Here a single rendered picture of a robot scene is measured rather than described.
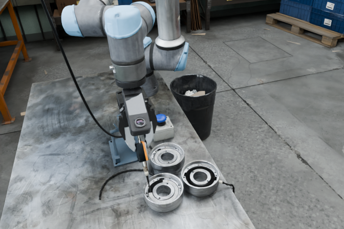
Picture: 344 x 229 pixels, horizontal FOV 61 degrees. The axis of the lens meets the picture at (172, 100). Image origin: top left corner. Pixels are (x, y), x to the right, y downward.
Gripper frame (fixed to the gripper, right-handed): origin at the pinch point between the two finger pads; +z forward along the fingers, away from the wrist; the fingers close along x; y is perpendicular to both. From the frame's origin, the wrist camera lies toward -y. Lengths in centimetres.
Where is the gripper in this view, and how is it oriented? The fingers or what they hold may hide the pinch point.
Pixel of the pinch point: (141, 147)
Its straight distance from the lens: 77.7
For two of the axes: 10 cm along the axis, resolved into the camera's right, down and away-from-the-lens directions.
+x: -9.5, 2.0, -2.5
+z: 0.4, 8.5, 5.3
